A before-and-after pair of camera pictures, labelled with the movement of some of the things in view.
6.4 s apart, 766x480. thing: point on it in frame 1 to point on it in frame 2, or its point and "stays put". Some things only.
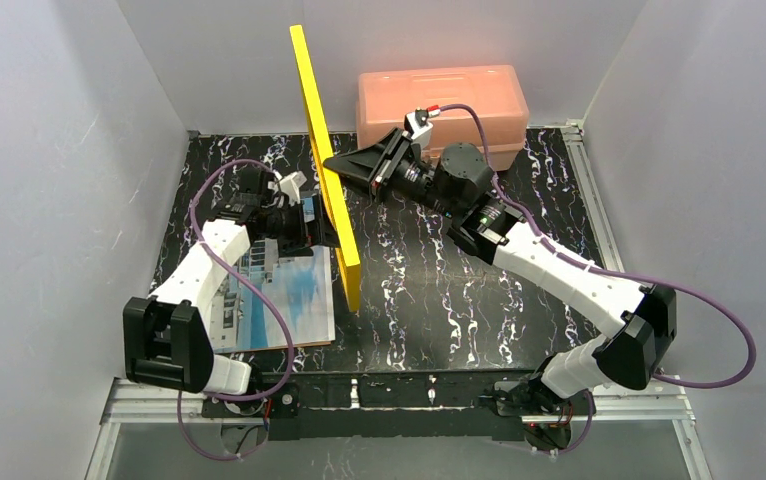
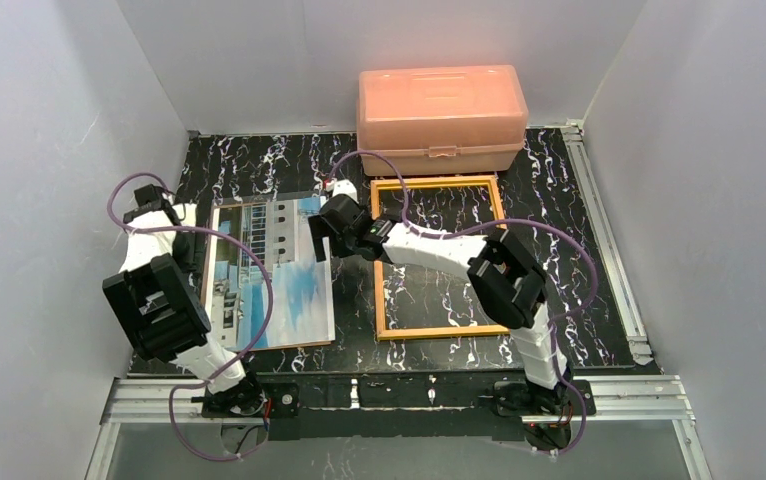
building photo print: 301,288 stays put
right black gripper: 387,168 to 324,226
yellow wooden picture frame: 320,146 to 379,282
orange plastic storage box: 386,94 stays put
